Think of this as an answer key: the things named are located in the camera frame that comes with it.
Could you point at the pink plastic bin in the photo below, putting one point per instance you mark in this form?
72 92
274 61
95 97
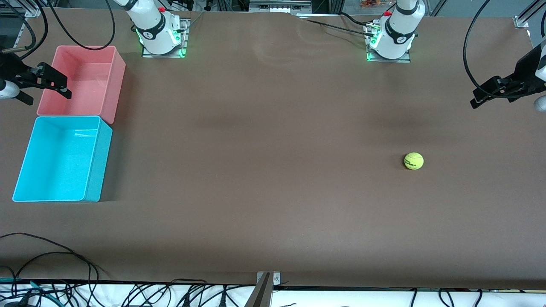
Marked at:
85 81

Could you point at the yellow tennis ball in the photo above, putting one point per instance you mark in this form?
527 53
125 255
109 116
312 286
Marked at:
413 161

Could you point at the silver metal box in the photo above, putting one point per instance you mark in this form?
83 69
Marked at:
279 5

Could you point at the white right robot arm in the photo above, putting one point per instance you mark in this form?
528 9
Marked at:
153 30

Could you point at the silver metal bracket plate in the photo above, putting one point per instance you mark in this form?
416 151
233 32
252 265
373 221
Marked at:
277 279

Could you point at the dark grey metal bar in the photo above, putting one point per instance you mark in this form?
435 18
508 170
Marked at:
260 296

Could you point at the blue plastic bin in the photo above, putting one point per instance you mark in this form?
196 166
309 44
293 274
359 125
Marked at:
59 166

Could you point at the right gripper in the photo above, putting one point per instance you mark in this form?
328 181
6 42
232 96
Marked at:
10 68

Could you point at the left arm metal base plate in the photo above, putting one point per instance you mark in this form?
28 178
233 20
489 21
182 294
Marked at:
405 59

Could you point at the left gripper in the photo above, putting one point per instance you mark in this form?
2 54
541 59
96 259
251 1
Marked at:
525 70

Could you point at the orange objects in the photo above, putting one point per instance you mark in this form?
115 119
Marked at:
373 3

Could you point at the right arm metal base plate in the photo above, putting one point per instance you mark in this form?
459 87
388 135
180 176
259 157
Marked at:
186 42

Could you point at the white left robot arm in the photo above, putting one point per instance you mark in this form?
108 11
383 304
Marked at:
399 30

